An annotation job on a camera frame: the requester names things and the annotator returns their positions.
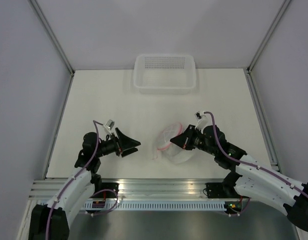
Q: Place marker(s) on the left aluminium frame post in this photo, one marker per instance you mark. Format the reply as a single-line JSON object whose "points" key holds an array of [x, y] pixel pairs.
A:
{"points": [[51, 35]]}

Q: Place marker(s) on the right aluminium frame post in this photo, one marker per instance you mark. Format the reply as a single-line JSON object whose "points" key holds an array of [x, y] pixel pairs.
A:
{"points": [[274, 24]]}

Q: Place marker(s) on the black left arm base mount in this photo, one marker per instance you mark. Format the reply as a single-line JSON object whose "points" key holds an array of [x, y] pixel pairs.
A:
{"points": [[106, 190]]}

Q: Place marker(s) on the white mesh laundry bag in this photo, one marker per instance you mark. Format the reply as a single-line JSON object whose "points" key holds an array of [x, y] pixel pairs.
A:
{"points": [[163, 148]]}

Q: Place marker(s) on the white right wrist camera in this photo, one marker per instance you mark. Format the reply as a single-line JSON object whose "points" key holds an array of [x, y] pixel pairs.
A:
{"points": [[202, 120]]}

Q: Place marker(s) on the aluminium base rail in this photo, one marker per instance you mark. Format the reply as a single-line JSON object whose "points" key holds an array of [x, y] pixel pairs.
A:
{"points": [[163, 190]]}

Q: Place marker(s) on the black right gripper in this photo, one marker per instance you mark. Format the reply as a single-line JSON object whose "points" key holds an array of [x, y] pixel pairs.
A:
{"points": [[183, 140]]}

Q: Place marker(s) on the white perforated plastic basket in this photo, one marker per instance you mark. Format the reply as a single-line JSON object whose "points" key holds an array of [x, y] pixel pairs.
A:
{"points": [[171, 74]]}

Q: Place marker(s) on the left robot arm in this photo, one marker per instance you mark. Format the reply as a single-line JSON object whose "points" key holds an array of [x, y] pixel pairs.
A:
{"points": [[54, 219]]}

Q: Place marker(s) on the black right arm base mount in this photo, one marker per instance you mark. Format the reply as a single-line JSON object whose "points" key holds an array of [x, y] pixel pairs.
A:
{"points": [[215, 190]]}

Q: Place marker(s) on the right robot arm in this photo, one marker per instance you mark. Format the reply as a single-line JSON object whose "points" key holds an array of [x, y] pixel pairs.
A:
{"points": [[241, 164]]}

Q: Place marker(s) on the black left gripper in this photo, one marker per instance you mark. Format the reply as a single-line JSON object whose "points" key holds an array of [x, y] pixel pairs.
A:
{"points": [[124, 142]]}

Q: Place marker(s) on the white slotted cable duct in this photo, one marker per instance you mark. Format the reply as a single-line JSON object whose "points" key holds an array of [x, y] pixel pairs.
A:
{"points": [[218, 206]]}

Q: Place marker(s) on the aluminium frame post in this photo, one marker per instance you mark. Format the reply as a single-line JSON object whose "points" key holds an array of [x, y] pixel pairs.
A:
{"points": [[51, 35], [274, 24]]}

